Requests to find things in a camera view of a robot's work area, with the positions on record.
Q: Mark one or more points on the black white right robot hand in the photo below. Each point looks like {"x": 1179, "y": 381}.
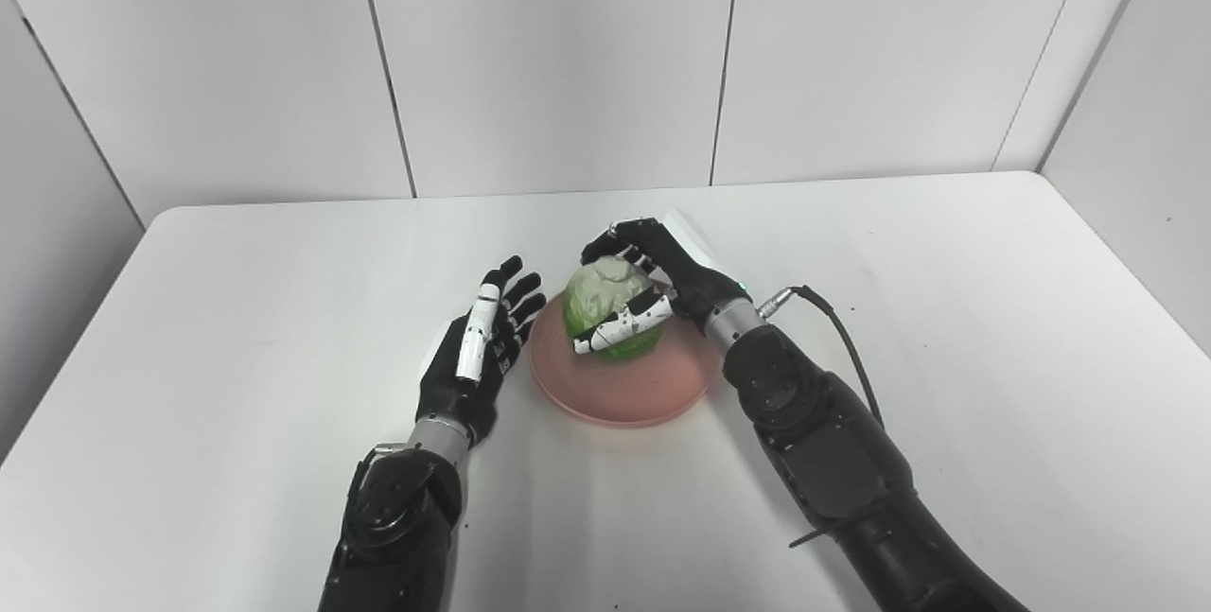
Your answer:
{"x": 695, "y": 286}

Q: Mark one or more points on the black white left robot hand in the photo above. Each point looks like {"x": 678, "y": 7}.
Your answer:
{"x": 454, "y": 394}

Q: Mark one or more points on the pink round plate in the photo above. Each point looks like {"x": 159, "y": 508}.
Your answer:
{"x": 624, "y": 390}

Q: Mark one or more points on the green white cabbage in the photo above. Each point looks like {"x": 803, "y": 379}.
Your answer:
{"x": 601, "y": 295}

